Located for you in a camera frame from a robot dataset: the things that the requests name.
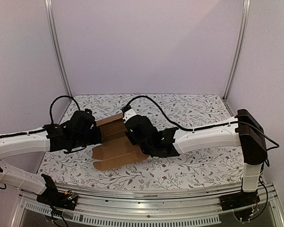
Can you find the floral patterned table mat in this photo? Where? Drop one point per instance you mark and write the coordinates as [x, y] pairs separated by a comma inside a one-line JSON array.
[[198, 168]]

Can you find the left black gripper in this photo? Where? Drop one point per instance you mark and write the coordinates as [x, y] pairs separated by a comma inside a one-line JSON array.
[[97, 137]]

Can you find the brown cardboard box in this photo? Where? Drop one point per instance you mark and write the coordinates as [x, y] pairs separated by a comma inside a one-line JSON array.
[[115, 149]]

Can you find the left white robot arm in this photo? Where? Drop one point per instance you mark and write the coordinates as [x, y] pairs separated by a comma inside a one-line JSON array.
[[49, 138]]

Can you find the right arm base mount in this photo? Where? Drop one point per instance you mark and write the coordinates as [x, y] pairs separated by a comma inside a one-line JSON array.
[[238, 200]]

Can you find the aluminium front rail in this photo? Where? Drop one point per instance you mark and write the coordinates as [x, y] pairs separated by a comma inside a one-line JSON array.
[[198, 207]]

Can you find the left aluminium frame post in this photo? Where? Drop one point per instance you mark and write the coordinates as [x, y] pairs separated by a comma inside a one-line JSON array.
[[56, 46]]

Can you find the aluminium frame post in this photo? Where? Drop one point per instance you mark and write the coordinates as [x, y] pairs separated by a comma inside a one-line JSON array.
[[56, 46], [238, 50]]

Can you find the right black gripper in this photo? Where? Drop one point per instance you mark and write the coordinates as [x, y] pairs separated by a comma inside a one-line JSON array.
[[131, 136]]

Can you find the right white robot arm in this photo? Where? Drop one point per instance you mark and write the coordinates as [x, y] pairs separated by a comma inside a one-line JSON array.
[[241, 130]]

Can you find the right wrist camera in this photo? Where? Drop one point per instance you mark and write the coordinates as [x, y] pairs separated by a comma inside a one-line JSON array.
[[128, 113]]

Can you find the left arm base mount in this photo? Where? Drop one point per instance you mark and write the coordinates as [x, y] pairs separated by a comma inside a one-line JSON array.
[[52, 197]]

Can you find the right aluminium frame post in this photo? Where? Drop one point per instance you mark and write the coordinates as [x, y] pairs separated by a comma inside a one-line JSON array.
[[238, 50]]

